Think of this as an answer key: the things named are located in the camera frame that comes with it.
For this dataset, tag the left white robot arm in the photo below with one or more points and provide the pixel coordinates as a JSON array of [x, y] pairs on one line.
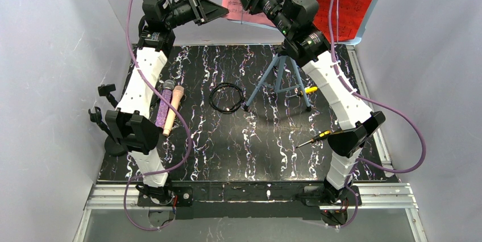
[[129, 122]]

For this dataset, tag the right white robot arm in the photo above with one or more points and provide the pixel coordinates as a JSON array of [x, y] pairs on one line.
[[309, 48]]

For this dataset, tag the purple glitter microphone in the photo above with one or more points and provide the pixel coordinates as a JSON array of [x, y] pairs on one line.
[[163, 108]]

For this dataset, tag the black yellow screwdriver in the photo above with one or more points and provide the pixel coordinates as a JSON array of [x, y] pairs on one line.
[[319, 137]]

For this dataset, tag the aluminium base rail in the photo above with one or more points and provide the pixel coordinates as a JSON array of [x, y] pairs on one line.
[[259, 199]]

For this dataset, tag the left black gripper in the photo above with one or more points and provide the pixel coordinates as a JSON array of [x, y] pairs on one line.
[[195, 6]]

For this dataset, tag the yellow handled screwdriver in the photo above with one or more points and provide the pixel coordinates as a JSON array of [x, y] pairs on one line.
[[307, 90]]

